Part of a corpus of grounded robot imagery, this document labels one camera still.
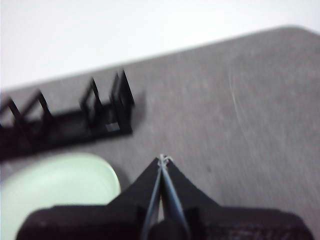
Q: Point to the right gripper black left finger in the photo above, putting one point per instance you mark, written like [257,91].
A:
[135,195]

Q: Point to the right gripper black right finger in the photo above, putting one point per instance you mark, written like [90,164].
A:
[185,195]

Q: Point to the pale green round plate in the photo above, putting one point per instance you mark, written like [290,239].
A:
[57,182]

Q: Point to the black plastic plate rack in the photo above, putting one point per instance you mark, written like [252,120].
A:
[67,125]

